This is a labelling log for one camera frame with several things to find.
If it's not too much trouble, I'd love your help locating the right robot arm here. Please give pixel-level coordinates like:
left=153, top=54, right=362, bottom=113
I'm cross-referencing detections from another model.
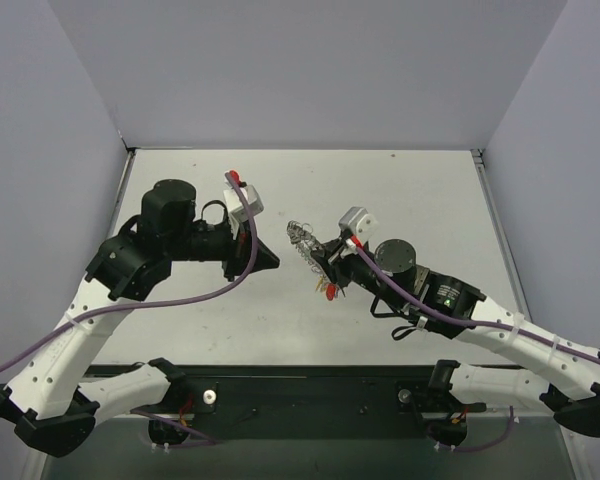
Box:
left=308, top=239, right=600, bottom=438

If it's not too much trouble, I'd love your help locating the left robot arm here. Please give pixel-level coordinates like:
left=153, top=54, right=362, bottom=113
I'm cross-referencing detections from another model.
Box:
left=0, top=171, right=280, bottom=458

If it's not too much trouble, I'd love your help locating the red key tag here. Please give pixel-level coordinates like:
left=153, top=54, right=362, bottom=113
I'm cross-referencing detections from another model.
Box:
left=325, top=284, right=339, bottom=301

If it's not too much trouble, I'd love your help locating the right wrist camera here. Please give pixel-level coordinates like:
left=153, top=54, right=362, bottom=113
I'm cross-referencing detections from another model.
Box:
left=338, top=206, right=379, bottom=244

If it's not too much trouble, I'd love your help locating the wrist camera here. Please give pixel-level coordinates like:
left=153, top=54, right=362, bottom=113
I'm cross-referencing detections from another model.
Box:
left=223, top=184, right=264, bottom=223
left=338, top=206, right=379, bottom=244

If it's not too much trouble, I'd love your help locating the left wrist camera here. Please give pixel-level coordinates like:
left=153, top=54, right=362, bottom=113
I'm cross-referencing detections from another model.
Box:
left=223, top=184, right=264, bottom=223

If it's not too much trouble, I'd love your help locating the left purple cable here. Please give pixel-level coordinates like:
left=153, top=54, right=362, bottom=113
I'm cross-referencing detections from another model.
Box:
left=0, top=172, right=261, bottom=446

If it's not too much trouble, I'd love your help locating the purple cable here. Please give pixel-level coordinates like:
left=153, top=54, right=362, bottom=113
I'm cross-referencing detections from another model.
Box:
left=0, top=172, right=261, bottom=446
left=354, top=247, right=600, bottom=454

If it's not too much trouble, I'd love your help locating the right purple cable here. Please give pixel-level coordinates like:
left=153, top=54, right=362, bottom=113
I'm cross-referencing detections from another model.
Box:
left=354, top=247, right=600, bottom=454

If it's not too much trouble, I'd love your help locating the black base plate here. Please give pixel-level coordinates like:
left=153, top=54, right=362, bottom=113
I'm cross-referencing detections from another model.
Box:
left=124, top=364, right=489, bottom=441

